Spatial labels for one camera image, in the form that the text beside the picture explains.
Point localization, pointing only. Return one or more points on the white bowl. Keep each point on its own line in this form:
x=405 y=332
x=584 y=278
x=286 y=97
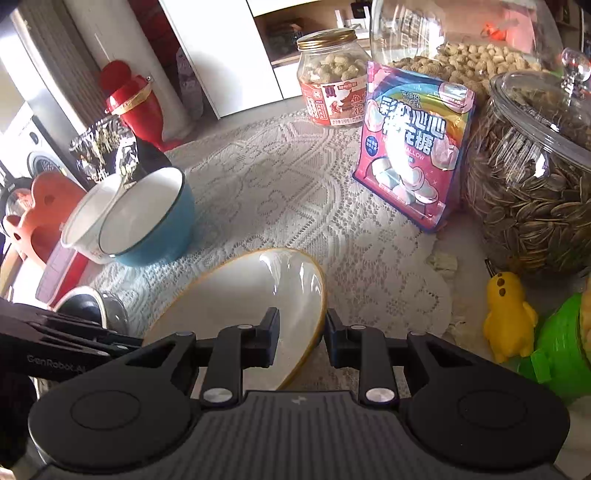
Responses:
x=85 y=221

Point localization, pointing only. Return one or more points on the white plate with yellow rim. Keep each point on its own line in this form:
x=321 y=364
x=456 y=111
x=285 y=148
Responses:
x=240 y=295

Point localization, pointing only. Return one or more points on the yellow duck toy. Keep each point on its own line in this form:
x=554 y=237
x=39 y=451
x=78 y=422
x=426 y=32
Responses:
x=508 y=318

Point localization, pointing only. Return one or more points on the washing machine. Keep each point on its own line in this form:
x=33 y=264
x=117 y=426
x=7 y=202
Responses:
x=32 y=138

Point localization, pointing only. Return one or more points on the black snack bag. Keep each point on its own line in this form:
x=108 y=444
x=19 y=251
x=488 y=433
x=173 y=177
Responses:
x=104 y=147

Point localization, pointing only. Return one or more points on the green plastic toy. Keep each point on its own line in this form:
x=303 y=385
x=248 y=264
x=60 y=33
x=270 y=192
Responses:
x=561 y=355

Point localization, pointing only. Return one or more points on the blue bowl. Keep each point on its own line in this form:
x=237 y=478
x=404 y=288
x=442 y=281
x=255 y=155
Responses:
x=152 y=226

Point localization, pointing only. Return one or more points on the glass jar lid with knob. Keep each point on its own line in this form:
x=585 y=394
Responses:
x=549 y=101

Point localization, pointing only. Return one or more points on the black glossy bowl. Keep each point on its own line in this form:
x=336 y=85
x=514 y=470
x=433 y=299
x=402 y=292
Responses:
x=99 y=307

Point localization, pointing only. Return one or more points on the white lace tablecloth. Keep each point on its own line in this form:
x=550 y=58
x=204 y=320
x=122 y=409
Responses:
x=286 y=184

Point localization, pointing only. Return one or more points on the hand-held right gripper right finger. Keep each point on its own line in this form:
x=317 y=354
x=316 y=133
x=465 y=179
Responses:
x=333 y=341

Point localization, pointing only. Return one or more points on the pink marshmallow bag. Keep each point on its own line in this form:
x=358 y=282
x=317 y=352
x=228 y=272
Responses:
x=411 y=152

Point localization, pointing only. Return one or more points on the gold-lidded peanut jar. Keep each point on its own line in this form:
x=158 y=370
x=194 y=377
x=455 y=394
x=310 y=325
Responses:
x=333 y=78

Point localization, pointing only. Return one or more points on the white and wood cabinet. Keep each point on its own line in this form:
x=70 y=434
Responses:
x=240 y=60

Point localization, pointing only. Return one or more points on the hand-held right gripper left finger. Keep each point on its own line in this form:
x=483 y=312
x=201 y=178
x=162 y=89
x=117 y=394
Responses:
x=270 y=339

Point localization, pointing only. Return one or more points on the large glass peanut jar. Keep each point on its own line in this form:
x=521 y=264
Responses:
x=461 y=50

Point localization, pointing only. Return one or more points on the round black-rimmed machine door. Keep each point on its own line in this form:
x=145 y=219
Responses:
x=14 y=198

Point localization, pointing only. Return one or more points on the white standing air conditioner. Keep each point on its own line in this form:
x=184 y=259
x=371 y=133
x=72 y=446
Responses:
x=138 y=41

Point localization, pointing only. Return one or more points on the glass sunflower seed jar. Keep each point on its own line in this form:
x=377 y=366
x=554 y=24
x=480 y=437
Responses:
x=521 y=198

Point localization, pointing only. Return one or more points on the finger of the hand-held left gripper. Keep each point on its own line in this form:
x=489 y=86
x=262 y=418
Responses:
x=83 y=339

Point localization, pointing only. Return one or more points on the pink skateboard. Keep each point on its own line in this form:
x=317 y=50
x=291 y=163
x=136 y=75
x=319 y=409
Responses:
x=189 y=83

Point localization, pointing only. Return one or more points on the red lidded container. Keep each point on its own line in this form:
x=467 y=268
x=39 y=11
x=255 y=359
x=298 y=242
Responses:
x=131 y=101

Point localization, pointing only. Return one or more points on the orange plastic chair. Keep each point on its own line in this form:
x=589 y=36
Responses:
x=44 y=217

